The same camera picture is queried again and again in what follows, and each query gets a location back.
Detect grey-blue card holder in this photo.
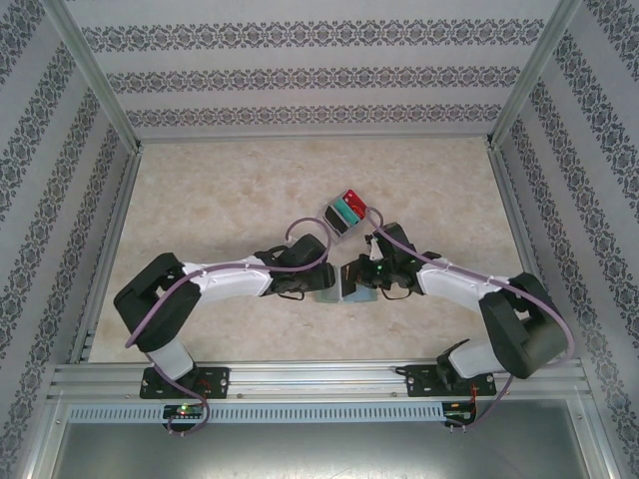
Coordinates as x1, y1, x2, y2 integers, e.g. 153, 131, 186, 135
313, 268, 379, 305

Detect clear acrylic card box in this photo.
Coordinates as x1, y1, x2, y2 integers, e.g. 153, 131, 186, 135
318, 188, 371, 245

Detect black credit card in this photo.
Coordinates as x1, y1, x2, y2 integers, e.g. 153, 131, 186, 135
323, 205, 346, 236

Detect grey metal panel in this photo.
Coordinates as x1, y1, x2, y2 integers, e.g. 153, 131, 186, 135
47, 422, 595, 479

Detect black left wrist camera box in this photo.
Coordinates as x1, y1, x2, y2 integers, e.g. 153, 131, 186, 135
284, 233, 329, 273

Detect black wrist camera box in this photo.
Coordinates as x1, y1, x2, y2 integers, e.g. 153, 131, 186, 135
376, 222, 418, 263
284, 233, 329, 273

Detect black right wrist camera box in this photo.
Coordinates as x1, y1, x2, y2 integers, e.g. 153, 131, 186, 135
376, 222, 418, 263

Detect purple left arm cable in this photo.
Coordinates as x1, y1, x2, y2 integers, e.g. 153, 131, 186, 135
125, 217, 333, 440

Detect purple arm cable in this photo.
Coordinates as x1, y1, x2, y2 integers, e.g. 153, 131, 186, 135
125, 217, 333, 440
366, 207, 573, 435

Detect aluminium mounting rail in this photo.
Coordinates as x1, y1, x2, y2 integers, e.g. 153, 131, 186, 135
47, 362, 593, 401

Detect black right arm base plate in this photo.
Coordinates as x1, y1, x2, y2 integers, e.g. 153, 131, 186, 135
405, 363, 499, 399

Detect grey slotted cable duct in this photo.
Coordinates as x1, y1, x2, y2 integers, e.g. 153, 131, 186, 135
67, 401, 446, 425

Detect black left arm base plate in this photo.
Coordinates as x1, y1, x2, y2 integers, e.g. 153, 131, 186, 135
140, 365, 232, 400

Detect aluminium side rail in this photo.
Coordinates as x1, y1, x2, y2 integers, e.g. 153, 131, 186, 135
486, 143, 566, 359
68, 147, 146, 364

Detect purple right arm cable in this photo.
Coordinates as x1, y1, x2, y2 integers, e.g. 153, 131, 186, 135
366, 207, 573, 435

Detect aluminium frame post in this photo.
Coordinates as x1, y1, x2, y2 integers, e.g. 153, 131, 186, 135
44, 0, 146, 156
484, 0, 584, 151

